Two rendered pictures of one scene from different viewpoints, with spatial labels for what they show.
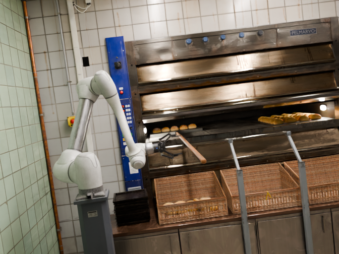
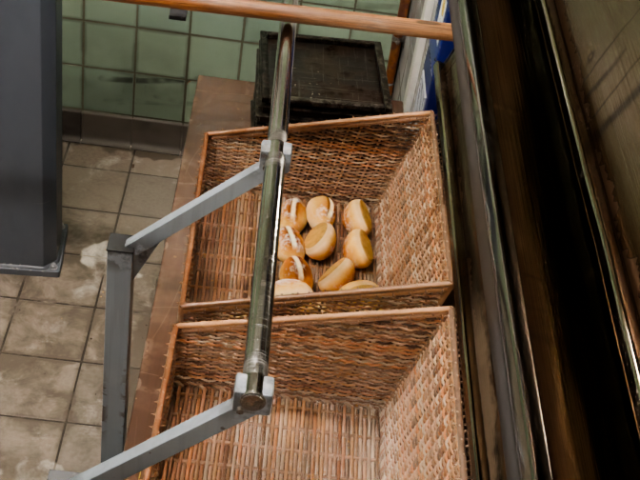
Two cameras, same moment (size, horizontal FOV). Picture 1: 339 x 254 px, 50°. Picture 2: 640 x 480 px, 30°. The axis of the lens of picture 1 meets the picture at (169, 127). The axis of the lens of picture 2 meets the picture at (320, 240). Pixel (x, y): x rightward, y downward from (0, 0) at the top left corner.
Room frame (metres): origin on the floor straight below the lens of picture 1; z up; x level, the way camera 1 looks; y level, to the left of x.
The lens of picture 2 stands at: (2.93, -1.92, 2.17)
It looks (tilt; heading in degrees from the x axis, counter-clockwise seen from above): 39 degrees down; 87
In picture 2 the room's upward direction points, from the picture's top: 10 degrees clockwise
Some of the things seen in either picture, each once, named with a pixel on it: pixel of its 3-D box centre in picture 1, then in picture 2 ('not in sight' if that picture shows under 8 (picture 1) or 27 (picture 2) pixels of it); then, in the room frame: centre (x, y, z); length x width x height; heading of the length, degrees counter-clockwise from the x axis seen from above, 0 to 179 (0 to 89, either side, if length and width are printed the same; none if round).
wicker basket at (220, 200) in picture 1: (188, 195); (312, 230); (3.01, -0.09, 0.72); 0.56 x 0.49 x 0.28; 93
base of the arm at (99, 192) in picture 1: (91, 191); not in sight; (2.26, 0.54, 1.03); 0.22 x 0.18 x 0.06; 6
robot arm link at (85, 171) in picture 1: (87, 169); not in sight; (2.29, 0.55, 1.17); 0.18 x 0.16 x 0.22; 52
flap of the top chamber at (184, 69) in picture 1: (235, 62); not in sight; (3.30, -0.66, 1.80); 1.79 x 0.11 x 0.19; 92
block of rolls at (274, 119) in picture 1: (287, 117); not in sight; (3.76, -1.23, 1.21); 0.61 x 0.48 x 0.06; 2
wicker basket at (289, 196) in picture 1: (258, 186); (299, 467); (3.03, -0.69, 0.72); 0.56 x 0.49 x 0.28; 91
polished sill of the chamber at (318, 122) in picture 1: (242, 132); not in sight; (3.32, -0.66, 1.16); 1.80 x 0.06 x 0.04; 92
